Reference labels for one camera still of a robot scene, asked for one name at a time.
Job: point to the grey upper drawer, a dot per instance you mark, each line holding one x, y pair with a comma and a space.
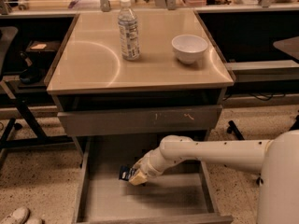
140, 120

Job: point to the dark blue rxbar wrapper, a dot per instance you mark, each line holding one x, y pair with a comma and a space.
126, 173

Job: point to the black chair frame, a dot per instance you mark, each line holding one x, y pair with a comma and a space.
8, 34

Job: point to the black bag under desk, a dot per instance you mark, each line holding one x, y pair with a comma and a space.
32, 73

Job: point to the white ceramic bowl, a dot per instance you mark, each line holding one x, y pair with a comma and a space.
189, 48

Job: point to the open middle drawer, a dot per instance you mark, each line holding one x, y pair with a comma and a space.
182, 195

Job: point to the white shoe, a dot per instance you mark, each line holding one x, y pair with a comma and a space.
18, 216
34, 220

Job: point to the brown box on shelf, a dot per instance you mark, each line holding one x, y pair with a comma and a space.
48, 46

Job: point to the clear plastic water bottle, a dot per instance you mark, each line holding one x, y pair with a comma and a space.
128, 27

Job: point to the grey drawer cabinet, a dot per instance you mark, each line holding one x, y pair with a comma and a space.
122, 101

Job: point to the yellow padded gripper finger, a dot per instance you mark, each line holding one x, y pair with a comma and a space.
138, 178

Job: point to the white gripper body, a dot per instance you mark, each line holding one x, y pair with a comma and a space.
149, 165

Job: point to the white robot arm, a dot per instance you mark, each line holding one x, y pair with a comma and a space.
276, 161

